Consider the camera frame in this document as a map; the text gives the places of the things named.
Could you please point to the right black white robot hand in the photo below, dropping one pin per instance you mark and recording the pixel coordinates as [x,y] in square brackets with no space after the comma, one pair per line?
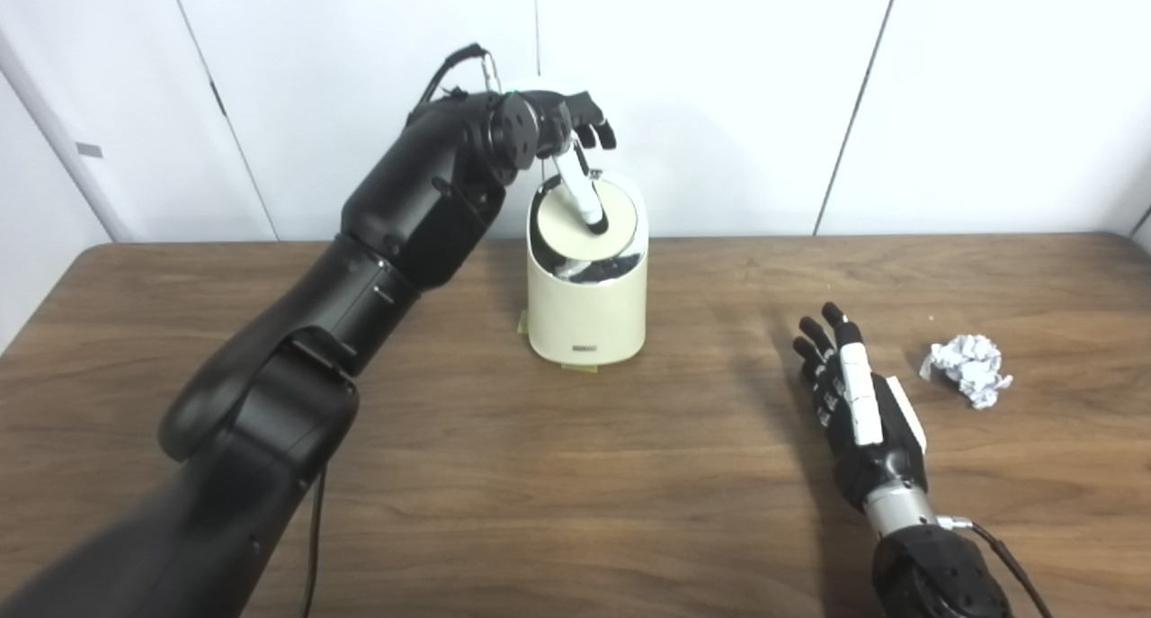
[868,447]

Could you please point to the yellow tape piece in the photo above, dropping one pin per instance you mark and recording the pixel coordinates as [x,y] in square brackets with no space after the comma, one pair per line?
[578,366]
[521,324]

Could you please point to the small gray wall label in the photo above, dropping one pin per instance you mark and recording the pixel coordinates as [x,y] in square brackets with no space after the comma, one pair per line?
[89,149]

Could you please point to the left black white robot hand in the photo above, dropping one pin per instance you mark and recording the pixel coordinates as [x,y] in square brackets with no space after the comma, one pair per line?
[566,119]

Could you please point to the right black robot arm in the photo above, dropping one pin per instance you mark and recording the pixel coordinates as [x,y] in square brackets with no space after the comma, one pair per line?
[940,573]

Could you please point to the white paper ball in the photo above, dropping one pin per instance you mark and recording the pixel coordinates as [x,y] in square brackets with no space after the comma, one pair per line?
[969,366]

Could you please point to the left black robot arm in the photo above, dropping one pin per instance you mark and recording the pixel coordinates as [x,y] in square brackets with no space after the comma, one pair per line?
[270,402]

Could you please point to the cream round bin lid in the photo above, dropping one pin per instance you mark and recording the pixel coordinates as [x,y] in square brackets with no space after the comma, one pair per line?
[566,227]

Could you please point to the cream-colored round bin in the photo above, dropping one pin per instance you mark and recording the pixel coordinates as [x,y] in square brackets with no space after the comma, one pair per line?
[584,317]

